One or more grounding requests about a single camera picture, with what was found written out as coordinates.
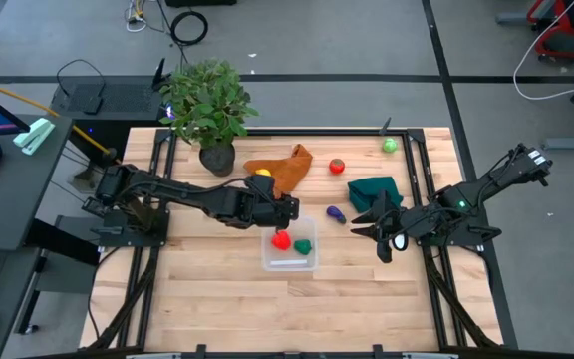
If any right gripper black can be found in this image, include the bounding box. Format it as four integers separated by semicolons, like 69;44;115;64
349;188;435;241

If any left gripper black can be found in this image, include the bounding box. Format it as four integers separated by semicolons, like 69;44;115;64
236;193;301;235

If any red toy bell pepper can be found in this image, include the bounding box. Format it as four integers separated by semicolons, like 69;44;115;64
271;229;292;252

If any clear plastic tupperware container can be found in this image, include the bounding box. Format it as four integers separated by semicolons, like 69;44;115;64
261;215;320;274

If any dark green cloth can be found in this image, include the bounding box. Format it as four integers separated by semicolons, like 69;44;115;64
347;176;405;214

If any purple toy eggplant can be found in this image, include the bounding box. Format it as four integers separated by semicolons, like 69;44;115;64
325;204;348;225

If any orange-brown cloth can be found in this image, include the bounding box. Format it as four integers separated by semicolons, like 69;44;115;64
243;143;314;200

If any green plant in black pot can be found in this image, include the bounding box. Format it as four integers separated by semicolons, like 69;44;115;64
158;57;260;178

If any black antenna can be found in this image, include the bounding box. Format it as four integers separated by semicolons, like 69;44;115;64
152;57;167;91

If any black computer tower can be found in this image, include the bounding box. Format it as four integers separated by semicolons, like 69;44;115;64
50;74;168;151

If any small black box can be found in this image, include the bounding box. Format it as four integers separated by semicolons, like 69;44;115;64
83;94;104;116

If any mint green stapler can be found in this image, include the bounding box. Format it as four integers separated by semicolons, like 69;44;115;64
12;117;57;157

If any black desk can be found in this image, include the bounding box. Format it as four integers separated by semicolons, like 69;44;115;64
0;114;102;359

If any black aluminium table frame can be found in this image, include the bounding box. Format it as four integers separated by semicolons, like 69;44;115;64
87;127;505;359

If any white floor cable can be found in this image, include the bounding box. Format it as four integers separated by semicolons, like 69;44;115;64
512;0;574;101

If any coiled black cable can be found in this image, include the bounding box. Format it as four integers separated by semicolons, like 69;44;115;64
169;10;209;47

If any white cable bundle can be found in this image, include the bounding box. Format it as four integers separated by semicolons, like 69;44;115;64
125;0;168;34

